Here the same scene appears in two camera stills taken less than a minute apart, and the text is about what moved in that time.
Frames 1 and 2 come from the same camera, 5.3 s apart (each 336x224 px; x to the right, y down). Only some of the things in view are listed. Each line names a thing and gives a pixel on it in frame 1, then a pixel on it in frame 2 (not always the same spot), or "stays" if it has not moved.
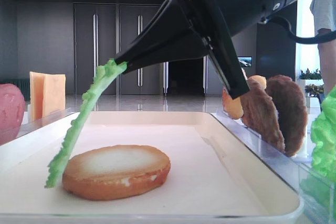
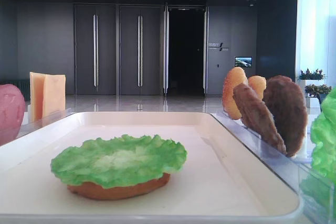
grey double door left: x=95 y=42 stays
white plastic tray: x=214 y=178 stays
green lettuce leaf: x=109 y=71 → x=120 y=161
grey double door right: x=147 y=81 stays
